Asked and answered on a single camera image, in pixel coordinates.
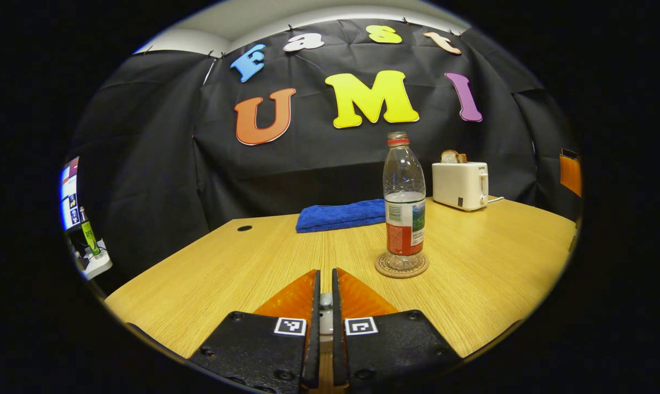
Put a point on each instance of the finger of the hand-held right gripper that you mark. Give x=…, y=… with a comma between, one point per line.
x=571, y=175

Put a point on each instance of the green drink bottle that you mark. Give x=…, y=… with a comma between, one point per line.
x=90, y=235

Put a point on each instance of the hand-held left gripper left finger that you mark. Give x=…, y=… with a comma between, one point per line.
x=313, y=355

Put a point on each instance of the black backdrop cloth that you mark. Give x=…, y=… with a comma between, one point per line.
x=308, y=164

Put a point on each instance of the bread slice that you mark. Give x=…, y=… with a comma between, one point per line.
x=453, y=157

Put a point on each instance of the clear plastic water bottle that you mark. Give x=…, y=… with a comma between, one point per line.
x=404, y=219

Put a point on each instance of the round cork coaster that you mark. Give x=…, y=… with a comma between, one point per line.
x=382, y=268

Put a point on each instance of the white toaster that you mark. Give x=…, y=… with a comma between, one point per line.
x=460, y=186

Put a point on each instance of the blue folded towel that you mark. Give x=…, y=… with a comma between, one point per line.
x=341, y=215

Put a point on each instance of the white side table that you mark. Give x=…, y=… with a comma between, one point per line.
x=96, y=265

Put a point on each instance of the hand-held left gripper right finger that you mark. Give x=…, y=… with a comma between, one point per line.
x=338, y=355

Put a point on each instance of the computer monitor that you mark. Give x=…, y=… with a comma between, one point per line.
x=70, y=194

